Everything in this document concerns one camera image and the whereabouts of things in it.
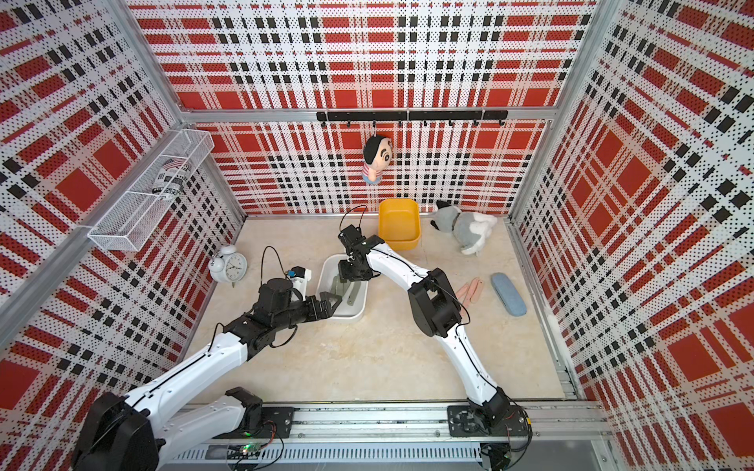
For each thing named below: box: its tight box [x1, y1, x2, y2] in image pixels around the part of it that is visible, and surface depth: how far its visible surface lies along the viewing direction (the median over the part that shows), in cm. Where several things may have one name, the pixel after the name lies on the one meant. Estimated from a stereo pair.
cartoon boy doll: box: [362, 134, 393, 184], surface depth 94 cm
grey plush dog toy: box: [430, 199, 498, 256], surface depth 109 cm
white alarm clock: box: [208, 244, 249, 288], surface depth 97 cm
